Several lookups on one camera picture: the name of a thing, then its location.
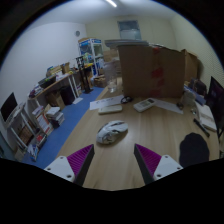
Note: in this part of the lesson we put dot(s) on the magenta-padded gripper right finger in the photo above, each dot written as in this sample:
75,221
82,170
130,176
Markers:
166,166

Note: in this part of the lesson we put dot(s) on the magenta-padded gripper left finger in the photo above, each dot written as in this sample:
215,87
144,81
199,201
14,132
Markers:
60,166

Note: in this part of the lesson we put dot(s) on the white grey computer mouse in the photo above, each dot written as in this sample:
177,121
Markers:
111,131

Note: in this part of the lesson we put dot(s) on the black round mouse pad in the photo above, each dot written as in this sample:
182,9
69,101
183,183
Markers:
194,150

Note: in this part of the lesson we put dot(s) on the white shelf unit with books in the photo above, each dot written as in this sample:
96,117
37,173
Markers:
23,133

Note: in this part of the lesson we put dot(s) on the stack of books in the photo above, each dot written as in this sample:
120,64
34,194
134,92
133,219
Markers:
55,116

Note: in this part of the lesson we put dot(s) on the black marker pen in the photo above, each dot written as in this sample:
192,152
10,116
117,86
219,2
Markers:
201,127

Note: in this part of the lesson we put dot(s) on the open white book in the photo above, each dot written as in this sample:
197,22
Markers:
206,116

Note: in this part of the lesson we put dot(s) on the white remote control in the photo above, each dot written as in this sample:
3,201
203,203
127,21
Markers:
144,104

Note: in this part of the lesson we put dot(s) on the white flat rectangular case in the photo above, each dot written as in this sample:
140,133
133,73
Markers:
110,109

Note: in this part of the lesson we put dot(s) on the blue book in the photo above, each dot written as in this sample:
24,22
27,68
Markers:
195,95

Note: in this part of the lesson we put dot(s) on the black glasses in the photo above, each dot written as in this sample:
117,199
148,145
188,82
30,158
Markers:
126,99

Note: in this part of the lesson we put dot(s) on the black computer monitor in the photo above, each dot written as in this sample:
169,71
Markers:
8,106

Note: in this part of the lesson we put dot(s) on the black office chair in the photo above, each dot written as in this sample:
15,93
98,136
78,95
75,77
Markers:
216,100

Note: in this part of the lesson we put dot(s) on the black floor stand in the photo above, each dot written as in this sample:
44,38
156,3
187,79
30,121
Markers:
85,75

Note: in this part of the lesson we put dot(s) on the large brown cardboard box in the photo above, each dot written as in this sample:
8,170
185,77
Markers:
150,71

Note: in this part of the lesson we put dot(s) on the clear glass jar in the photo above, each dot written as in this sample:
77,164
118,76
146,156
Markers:
112,80

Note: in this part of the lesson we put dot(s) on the tall open cardboard box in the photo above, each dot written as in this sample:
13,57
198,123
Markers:
190,65

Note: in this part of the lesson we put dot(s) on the blue white display cabinet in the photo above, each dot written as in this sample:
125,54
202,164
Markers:
90,55

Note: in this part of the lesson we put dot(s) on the grey door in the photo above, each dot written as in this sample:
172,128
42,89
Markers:
129,30

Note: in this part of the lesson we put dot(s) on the ceiling tube light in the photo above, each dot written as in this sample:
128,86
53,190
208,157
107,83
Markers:
111,3

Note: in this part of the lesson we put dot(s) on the round wall clock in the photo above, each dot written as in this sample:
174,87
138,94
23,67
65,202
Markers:
77,33

